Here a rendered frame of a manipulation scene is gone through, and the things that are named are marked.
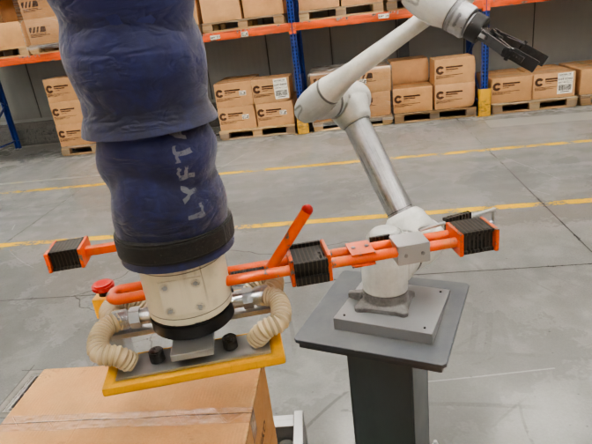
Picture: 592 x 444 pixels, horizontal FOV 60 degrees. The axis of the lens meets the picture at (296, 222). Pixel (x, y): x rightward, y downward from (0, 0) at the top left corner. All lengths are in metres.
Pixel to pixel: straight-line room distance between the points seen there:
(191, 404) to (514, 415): 1.69
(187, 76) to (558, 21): 9.25
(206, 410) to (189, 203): 0.54
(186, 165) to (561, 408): 2.18
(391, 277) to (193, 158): 1.00
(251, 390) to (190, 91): 0.72
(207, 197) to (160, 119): 0.16
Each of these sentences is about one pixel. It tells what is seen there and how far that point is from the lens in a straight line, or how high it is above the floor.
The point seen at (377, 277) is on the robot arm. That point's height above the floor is 0.91.
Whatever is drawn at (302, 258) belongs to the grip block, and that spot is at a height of 1.29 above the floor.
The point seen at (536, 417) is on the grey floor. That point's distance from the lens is 2.64.
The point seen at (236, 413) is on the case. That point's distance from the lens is 1.23.
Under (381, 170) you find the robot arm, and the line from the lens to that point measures 1.92.
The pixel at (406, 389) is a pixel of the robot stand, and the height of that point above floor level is 0.51.
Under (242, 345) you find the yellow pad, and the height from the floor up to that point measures 1.17.
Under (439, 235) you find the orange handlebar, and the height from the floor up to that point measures 1.28.
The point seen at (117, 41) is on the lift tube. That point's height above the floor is 1.75.
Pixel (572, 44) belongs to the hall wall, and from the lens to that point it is 10.05.
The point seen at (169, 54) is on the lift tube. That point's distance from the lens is 0.86.
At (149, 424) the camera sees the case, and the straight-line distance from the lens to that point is 1.28.
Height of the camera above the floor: 1.76
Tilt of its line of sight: 22 degrees down
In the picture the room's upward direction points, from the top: 7 degrees counter-clockwise
